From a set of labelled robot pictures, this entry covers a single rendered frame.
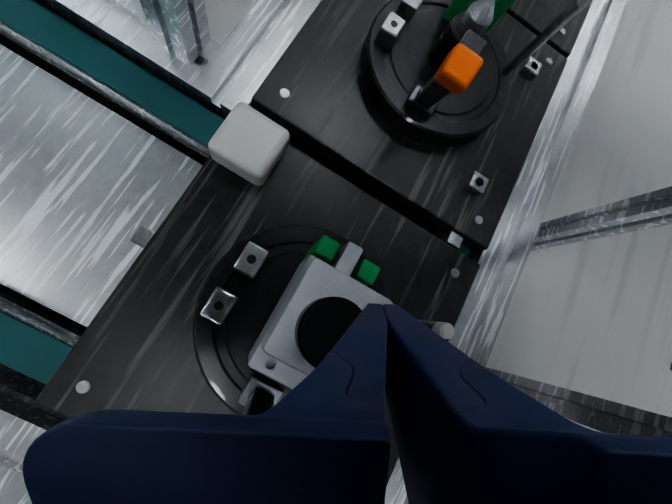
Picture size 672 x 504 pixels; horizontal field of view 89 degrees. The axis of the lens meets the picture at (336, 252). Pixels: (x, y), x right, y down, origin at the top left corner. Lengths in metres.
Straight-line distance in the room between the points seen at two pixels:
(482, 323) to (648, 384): 0.35
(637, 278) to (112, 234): 0.65
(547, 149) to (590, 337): 0.26
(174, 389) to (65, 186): 0.19
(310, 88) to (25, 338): 0.28
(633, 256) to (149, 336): 0.61
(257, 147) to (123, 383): 0.18
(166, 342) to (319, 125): 0.20
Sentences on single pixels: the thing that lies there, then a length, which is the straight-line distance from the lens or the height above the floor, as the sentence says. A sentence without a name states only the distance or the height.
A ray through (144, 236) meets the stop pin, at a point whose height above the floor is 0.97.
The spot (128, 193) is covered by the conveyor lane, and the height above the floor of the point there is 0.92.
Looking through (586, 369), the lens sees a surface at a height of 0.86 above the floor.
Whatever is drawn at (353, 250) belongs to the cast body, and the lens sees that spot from 0.20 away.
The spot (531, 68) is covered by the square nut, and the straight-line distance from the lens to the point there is 0.43.
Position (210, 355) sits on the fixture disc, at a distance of 0.24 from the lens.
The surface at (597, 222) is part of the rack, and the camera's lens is 0.38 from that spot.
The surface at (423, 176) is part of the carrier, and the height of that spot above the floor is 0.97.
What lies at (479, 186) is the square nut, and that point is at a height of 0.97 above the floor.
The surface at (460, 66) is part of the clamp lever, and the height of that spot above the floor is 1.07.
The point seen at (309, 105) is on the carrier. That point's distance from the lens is 0.31.
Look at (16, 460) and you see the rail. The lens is 0.33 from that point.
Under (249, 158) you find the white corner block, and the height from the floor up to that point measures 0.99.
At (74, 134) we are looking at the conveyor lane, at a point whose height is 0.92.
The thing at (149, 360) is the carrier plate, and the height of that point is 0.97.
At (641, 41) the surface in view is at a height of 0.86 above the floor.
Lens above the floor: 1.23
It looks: 74 degrees down
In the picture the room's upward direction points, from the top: 58 degrees clockwise
